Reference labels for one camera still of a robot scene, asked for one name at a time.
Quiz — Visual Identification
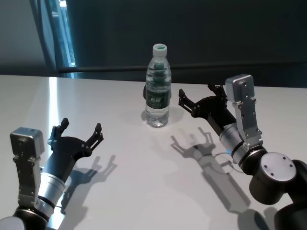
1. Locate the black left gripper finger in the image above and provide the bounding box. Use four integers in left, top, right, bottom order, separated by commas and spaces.
83, 123, 104, 154
49, 117, 70, 146

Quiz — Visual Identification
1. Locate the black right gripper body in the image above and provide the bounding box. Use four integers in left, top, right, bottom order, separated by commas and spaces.
191, 95, 237, 136

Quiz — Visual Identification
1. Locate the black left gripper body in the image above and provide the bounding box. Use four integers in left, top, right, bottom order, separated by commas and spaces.
44, 136, 93, 183

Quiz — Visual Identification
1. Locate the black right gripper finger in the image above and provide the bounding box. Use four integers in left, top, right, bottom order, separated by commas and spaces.
207, 83, 228, 103
177, 88, 200, 117

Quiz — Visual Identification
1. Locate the clear water bottle green label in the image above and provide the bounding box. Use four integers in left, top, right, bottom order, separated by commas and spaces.
144, 43, 172, 128

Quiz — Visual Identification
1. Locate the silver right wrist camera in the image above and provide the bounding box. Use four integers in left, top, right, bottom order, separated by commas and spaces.
224, 74, 263, 149

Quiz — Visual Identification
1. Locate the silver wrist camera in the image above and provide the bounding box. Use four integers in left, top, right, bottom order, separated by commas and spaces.
10, 126, 46, 207
224, 74, 263, 149

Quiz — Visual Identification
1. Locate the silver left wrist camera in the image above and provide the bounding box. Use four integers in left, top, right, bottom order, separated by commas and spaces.
10, 126, 46, 207

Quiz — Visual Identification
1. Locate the grey horizontal rail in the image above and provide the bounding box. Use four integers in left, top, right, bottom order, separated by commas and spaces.
59, 66, 307, 73

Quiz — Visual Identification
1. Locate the grey slanted frame post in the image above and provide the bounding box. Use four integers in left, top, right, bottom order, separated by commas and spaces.
30, 0, 58, 76

